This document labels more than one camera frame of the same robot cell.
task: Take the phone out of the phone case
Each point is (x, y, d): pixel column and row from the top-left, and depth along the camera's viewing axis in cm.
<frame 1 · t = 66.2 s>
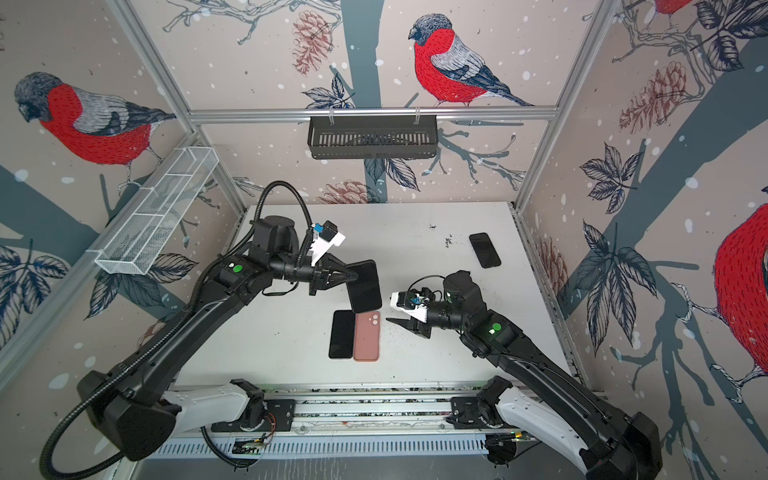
left hand: (351, 275, 64), fingers closed
right hand: (388, 308, 70), fingers open
black phone far right: (484, 250, 110), on the table
black phone: (342, 335, 89), on the table
pink phone case: (367, 336, 88), on the table
black phone near left: (364, 291, 68), point 27 cm above the table
black phone case: (365, 289, 68), point 28 cm above the table

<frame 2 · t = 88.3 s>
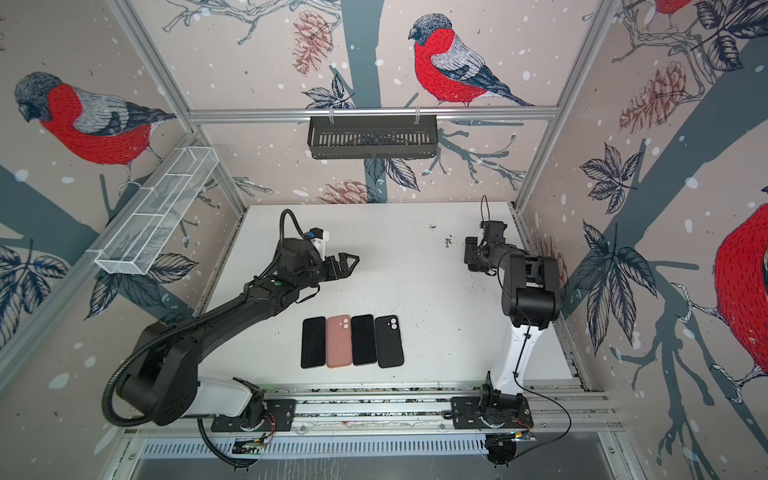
left hand: (348, 260, 83), fingers open
right hand: (478, 256, 105), fingers open
black phone: (313, 344, 88), on the table
pink phone case: (338, 341, 87), on the table
black phone near left: (363, 335, 89), on the table
black phone case: (388, 341, 88), on the table
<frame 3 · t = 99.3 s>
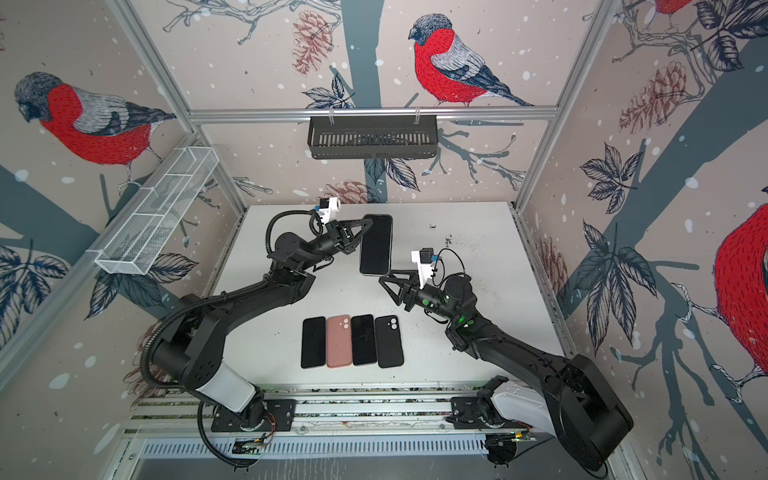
left hand: (369, 228, 66), fingers closed
right hand: (381, 282, 72), fingers open
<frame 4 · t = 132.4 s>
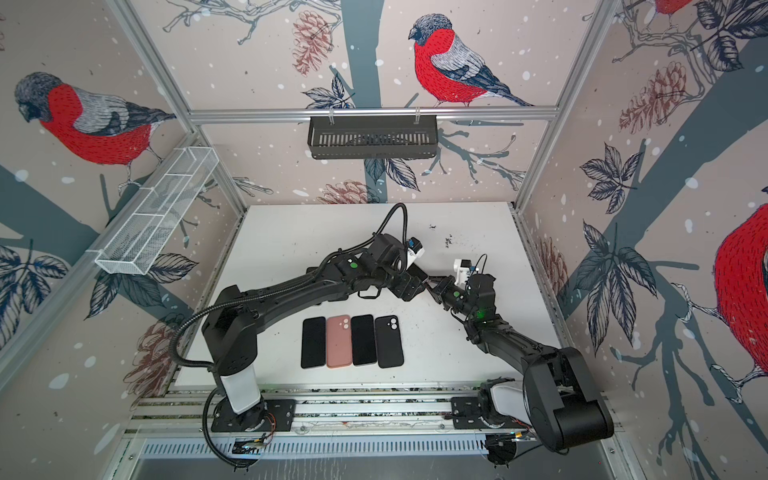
left hand: (416, 280, 79), fingers open
right hand: (419, 282, 83), fingers closed
